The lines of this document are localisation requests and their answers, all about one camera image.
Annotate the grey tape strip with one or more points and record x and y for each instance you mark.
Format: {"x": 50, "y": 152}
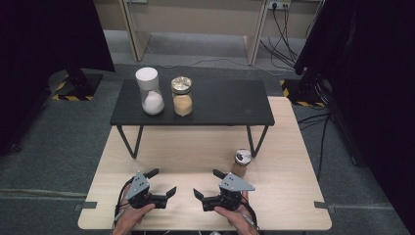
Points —
{"x": 86, "y": 205}
{"x": 321, "y": 205}

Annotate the beige wooden desk frame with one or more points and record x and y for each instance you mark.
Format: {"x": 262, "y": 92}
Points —
{"x": 133, "y": 39}

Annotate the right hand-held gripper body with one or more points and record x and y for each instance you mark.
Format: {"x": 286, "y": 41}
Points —
{"x": 235, "y": 183}

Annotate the black curtain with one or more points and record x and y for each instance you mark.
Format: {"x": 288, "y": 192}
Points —
{"x": 375, "y": 81}
{"x": 49, "y": 32}

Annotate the white lid glass jar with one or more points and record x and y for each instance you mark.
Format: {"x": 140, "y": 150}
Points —
{"x": 148, "y": 84}

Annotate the person's left hand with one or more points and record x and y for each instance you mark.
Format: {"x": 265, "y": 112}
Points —
{"x": 132, "y": 222}

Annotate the white power strip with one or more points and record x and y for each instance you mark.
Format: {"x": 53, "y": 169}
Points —
{"x": 280, "y": 5}

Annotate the person's right hand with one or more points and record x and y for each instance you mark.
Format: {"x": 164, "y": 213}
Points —
{"x": 236, "y": 220}

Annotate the black metal leg shelf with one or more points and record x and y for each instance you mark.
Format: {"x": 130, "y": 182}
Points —
{"x": 221, "y": 101}

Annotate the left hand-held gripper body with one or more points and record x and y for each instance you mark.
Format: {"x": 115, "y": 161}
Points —
{"x": 138, "y": 187}

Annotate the gold lid glass jar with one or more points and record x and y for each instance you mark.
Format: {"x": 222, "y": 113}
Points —
{"x": 182, "y": 94}

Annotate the black stand base striped tape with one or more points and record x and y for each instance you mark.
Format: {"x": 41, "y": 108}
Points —
{"x": 78, "y": 84}
{"x": 306, "y": 91}

